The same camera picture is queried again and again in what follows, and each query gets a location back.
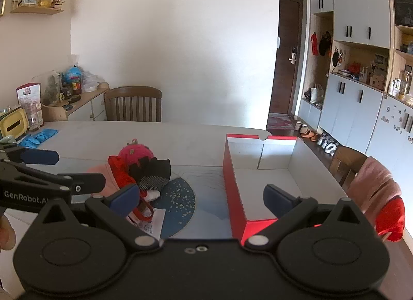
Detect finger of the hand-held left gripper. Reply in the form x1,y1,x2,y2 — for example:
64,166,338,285
0,147,60,165
0,162,106,195

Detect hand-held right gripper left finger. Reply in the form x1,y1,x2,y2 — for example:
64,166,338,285
32,184,159,251

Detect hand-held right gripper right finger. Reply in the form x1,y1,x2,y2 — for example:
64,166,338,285
244,184,371,252

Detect red cloth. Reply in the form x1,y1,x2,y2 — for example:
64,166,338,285
108,156,155,224

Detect cartoon print tissue pack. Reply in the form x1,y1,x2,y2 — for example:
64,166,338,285
127,207,166,239

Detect black dotted glove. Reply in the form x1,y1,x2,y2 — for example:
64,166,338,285
128,157,171,191

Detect red and white cardboard box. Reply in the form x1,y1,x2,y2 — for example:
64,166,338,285
223,133,348,246

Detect pink plush toy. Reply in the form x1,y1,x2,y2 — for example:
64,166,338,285
117,139,156,167

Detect person's left hand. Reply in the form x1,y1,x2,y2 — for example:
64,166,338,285
0,214,17,253

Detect blue rubber gloves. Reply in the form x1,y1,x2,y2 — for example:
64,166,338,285
19,129,59,149

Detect yellow tissue box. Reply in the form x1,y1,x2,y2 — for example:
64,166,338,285
0,108,28,139

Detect clear plastic container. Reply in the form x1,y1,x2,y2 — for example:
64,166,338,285
22,101,44,131

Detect red and white card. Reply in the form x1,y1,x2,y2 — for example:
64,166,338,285
16,83,42,107

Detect white shoes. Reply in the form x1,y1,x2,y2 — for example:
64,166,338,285
316,137,338,153

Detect wooden sideboard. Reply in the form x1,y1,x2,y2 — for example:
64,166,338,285
42,83,110,122

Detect red patterned rug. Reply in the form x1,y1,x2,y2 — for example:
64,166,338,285
266,113,296,131

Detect wooden chair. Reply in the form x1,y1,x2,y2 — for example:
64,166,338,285
103,86,162,123
329,146,368,191

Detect blue globe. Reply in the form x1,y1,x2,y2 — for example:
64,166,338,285
63,66,81,84

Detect white plastic bag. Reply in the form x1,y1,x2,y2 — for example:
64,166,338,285
81,72,104,93

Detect pink towel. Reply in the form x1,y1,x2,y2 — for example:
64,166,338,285
347,156,402,233

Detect beige tote bag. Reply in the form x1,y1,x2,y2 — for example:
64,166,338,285
310,83,325,104

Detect white base cabinet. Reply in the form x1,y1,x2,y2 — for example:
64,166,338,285
318,72,384,155

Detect red garment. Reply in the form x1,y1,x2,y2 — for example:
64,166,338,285
376,197,405,242

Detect white cabinet with stickers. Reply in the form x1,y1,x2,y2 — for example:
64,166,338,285
364,93,413,197

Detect black hanging bag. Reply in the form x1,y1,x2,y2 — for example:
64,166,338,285
319,31,332,57

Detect brown wooden door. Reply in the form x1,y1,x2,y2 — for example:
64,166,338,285
269,0,304,115

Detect glass jar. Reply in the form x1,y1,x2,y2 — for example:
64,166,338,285
399,70,412,95

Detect wooden wall shelf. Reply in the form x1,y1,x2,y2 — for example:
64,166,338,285
10,0,65,14

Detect white wall cabinet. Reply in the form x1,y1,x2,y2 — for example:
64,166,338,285
311,0,391,49

